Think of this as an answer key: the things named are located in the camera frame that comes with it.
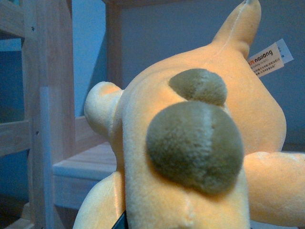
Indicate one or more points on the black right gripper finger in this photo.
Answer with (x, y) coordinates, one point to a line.
(122, 222)

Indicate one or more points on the yellow dinosaur plush toy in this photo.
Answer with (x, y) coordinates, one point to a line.
(198, 142)

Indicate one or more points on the wooden shelf unit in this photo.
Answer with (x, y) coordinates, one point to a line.
(49, 132)

